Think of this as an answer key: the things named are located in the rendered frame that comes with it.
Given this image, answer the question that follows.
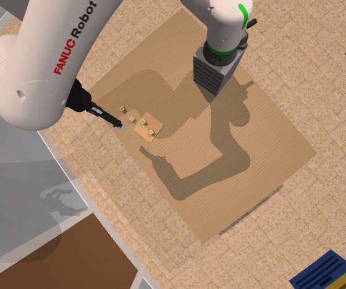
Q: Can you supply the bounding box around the tan flat mat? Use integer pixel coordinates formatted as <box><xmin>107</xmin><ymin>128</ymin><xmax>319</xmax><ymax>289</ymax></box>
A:
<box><xmin>133</xmin><ymin>112</ymin><xmax>164</xmax><ymax>143</ymax></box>

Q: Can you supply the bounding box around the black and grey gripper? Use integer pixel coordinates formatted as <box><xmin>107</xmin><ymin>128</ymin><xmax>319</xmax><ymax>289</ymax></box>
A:
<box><xmin>69</xmin><ymin>88</ymin><xmax>126</xmax><ymax>131</ymax></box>

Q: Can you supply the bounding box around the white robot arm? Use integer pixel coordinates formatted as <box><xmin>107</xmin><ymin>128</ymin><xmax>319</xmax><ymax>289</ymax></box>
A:
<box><xmin>0</xmin><ymin>0</ymin><xmax>257</xmax><ymax>131</ymax></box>

